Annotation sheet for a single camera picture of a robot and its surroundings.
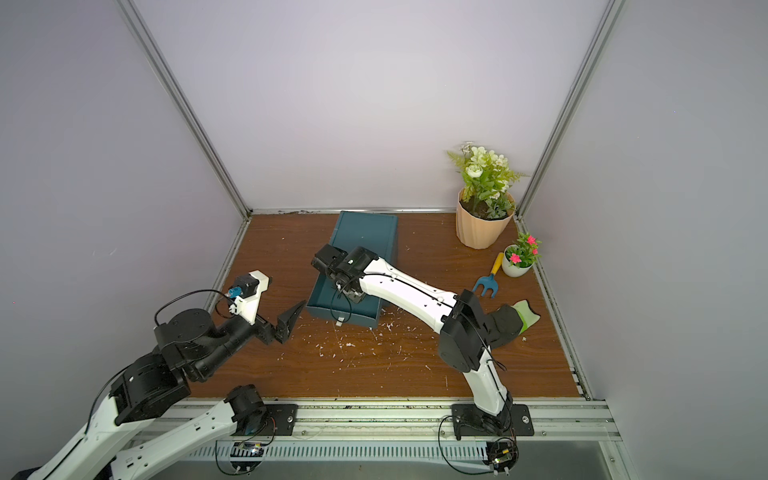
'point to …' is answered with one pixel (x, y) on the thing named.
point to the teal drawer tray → (329, 300)
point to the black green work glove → (512, 321)
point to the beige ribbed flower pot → (482, 224)
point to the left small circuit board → (246, 456)
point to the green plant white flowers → (487, 178)
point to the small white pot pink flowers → (518, 258)
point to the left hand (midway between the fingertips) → (290, 291)
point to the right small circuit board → (502, 455)
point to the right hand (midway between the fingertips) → (364, 271)
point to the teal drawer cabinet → (376, 233)
